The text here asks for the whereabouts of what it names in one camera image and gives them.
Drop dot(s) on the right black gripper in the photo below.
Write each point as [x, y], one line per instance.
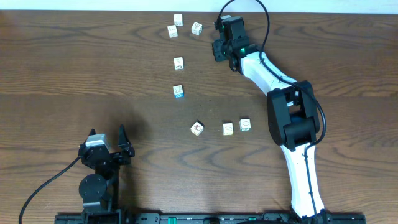
[219, 55]

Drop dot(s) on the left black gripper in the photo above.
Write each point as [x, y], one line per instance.
[109, 156]

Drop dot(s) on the wooden block blue side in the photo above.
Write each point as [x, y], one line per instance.
[178, 91]

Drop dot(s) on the wooden block teal side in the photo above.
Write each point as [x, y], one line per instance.
[245, 124]

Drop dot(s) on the plain cream wooden block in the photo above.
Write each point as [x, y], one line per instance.
[228, 129]

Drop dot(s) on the wooden block red picture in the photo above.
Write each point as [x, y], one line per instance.
[197, 128]

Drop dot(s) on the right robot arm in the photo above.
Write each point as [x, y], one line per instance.
[292, 118]

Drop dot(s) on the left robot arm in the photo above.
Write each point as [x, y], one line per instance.
[100, 190]

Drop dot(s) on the wooden block number three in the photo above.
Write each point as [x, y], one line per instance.
[197, 28]

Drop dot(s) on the wooden block yellow side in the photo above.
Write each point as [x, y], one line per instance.
[178, 63]

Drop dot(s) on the wooden block red side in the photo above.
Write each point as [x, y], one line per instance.
[172, 30]

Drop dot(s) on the wooden block top back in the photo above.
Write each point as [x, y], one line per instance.
[178, 19]

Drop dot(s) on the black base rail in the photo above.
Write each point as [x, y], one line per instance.
[155, 218]

